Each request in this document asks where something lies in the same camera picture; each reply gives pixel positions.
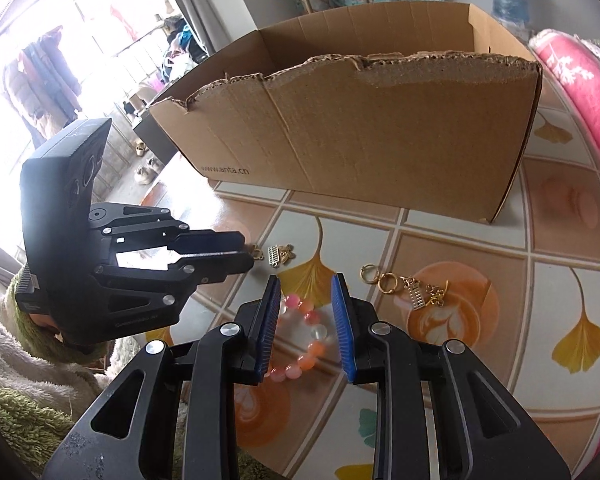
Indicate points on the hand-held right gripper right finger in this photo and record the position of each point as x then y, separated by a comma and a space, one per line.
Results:
342, 330

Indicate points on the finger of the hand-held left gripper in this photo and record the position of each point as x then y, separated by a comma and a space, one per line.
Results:
210, 242
215, 267

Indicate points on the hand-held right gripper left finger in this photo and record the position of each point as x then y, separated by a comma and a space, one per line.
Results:
267, 330

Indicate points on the gold ladder charm earring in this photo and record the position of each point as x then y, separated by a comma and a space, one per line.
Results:
275, 255
416, 295

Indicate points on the brown cardboard box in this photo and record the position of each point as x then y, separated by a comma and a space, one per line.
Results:
370, 135

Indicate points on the small gold hoop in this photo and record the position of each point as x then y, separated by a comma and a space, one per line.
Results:
365, 269

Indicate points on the beige shoe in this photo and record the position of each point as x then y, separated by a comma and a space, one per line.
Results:
141, 148

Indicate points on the hanging brown puffer jacket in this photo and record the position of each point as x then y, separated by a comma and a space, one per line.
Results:
40, 85

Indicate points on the dark grey cabinet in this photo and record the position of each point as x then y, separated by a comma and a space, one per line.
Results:
155, 140

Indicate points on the pile of clothes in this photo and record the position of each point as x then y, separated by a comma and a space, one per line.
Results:
185, 45

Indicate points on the green fleece garment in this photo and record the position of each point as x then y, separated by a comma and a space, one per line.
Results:
20, 420

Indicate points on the pink floral blanket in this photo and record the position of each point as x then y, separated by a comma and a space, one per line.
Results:
590, 95

